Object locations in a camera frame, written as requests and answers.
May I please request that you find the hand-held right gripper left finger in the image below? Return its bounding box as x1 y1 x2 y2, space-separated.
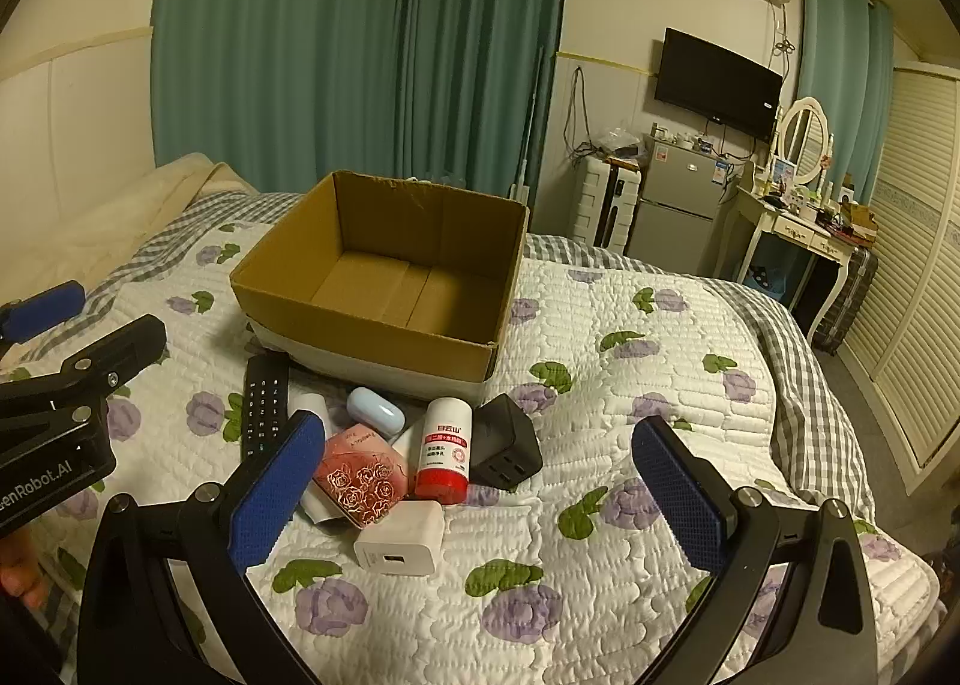
77 409 327 685

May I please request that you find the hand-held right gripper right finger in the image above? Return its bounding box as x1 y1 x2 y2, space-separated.
632 416 878 685

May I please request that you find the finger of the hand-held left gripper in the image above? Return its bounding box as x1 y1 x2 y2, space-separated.
0 313 168 457
0 280 88 356

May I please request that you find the black remote control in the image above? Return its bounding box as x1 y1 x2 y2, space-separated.
240 353 292 465

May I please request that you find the white tube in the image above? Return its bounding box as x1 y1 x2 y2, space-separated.
289 391 331 435

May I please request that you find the white wall charger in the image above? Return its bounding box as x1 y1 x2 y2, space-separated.
352 499 445 576

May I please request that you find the light blue earbuds case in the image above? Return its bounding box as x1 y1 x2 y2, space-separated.
346 386 410 440

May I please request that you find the black cube charger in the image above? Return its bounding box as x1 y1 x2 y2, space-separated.
469 394 542 491

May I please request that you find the white bottle with red label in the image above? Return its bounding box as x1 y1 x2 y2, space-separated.
414 397 473 504

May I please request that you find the person's left hand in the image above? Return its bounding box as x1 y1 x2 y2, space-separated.
0 527 50 612

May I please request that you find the floral white quilt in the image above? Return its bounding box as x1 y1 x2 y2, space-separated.
37 220 946 685

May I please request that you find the beige blanket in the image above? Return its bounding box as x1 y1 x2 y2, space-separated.
0 152 256 307

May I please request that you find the grey checked bed sheet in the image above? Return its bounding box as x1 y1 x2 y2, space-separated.
101 193 878 521

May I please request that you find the blue plastic basket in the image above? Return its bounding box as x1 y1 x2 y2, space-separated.
746 265 796 303

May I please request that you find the dark checked suitcase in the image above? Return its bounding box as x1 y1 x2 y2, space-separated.
810 246 880 356

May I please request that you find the silver fridge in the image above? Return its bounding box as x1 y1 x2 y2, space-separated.
628 136 732 275

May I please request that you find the white dressing table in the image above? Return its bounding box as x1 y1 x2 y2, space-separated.
720 182 863 345

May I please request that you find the white ribbed suitcase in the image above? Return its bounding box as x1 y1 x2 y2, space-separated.
571 155 644 255

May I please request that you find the small brown cardboard box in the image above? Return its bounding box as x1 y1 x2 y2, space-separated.
840 201 878 240

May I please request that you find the white louvred wardrobe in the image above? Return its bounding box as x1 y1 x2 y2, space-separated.
840 62 960 498

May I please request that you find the clear plastic bag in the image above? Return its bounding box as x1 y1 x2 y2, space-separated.
600 125 646 161

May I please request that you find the wide teal curtain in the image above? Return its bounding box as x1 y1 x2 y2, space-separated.
150 0 575 195

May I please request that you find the oval white-framed mirror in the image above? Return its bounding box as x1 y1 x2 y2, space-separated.
772 95 835 187

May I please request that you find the white mop pole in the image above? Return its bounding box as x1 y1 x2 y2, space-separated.
510 50 545 202

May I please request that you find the narrow teal curtain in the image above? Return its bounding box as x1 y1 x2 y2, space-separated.
795 0 897 195

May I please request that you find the hanging black cable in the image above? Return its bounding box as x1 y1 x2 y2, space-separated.
566 65 593 153

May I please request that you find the black wall television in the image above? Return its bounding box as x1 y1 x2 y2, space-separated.
655 28 783 144

